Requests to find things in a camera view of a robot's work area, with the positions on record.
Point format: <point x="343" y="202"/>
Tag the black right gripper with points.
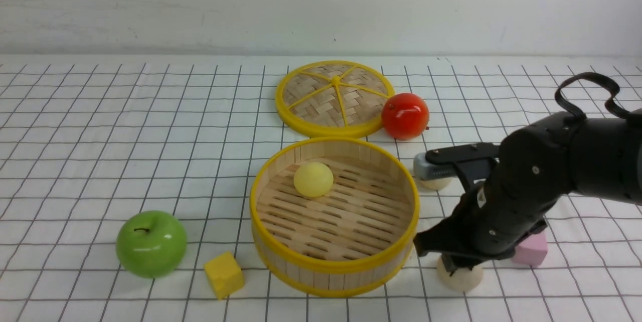
<point x="508" y="188"/>

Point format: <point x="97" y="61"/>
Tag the beige bun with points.
<point x="438" y="184"/>
<point x="460" y="280"/>

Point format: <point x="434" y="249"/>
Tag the yellow bun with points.
<point x="313" y="179"/>

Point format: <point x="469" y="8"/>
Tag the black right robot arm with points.
<point x="613" y="161"/>

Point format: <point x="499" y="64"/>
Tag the yellow bamboo steamer tray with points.
<point x="351" y="240"/>

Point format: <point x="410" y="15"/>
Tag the yellow woven steamer lid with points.
<point x="333" y="98"/>

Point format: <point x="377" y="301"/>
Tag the pink cube block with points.
<point x="531" y="251"/>

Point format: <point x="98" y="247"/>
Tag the red tomato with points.
<point x="405" y="116"/>

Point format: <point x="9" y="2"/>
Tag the yellow cube block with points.
<point x="224" y="275"/>

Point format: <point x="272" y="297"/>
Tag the green apple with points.
<point x="151" y="244"/>

